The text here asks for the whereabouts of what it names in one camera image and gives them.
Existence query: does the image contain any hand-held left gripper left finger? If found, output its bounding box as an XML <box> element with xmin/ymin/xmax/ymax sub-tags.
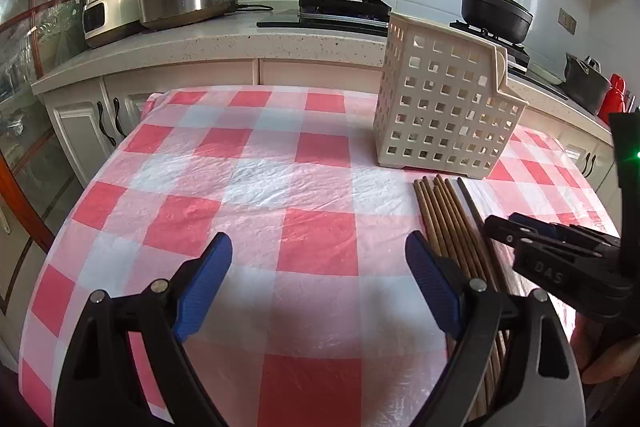
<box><xmin>54</xmin><ymin>232</ymin><xmax>234</xmax><ymax>427</ymax></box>

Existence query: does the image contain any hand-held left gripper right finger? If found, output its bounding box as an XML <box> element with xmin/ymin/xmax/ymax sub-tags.
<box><xmin>405</xmin><ymin>231</ymin><xmax>586</xmax><ymax>427</ymax></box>

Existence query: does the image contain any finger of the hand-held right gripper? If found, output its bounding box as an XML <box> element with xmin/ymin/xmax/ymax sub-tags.
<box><xmin>482</xmin><ymin>214</ymin><xmax>603</xmax><ymax>259</ymax></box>
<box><xmin>509</xmin><ymin>213</ymin><xmax>622</xmax><ymax>252</ymax></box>

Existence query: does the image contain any bundle of wooden chopsticks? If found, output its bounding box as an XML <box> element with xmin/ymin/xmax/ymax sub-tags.
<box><xmin>412</xmin><ymin>174</ymin><xmax>511</xmax><ymax>418</ymax></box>

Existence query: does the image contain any cream plastic utensil basket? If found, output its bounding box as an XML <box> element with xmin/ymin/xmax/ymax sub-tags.
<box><xmin>372</xmin><ymin>11</ymin><xmax>528</xmax><ymax>180</ymax></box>

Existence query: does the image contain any person's right hand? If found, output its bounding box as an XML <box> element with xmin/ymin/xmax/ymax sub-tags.
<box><xmin>572</xmin><ymin>312</ymin><xmax>640</xmax><ymax>385</ymax></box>

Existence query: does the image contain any white base cabinet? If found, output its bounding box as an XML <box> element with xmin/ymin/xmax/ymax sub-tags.
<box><xmin>42</xmin><ymin>59</ymin><xmax>386</xmax><ymax>168</ymax></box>
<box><xmin>562</xmin><ymin>134</ymin><xmax>621</xmax><ymax>208</ymax></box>

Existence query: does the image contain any grey stockpot with lid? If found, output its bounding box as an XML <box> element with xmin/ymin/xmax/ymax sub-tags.
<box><xmin>564</xmin><ymin>52</ymin><xmax>612</xmax><ymax>115</ymax></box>

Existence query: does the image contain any red thermos jug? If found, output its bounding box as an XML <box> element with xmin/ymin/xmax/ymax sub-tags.
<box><xmin>597</xmin><ymin>74</ymin><xmax>627</xmax><ymax>125</ymax></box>

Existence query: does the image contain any red white checked tablecloth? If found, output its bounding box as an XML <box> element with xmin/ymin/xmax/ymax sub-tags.
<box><xmin>17</xmin><ymin>88</ymin><xmax>621</xmax><ymax>427</ymax></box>

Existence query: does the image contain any black lidded casserole pot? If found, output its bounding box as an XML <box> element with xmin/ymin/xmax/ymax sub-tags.
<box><xmin>460</xmin><ymin>0</ymin><xmax>536</xmax><ymax>45</ymax></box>

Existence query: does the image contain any black glass gas hob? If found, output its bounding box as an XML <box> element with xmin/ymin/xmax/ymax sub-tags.
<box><xmin>256</xmin><ymin>0</ymin><xmax>571</xmax><ymax>102</ymax></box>

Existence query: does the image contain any wooden framed glass door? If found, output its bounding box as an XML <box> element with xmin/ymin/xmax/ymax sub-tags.
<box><xmin>0</xmin><ymin>0</ymin><xmax>131</xmax><ymax>348</ymax></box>

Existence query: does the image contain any white kitchen appliance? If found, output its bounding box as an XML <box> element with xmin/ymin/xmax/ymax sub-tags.
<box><xmin>82</xmin><ymin>0</ymin><xmax>147</xmax><ymax>48</ymax></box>

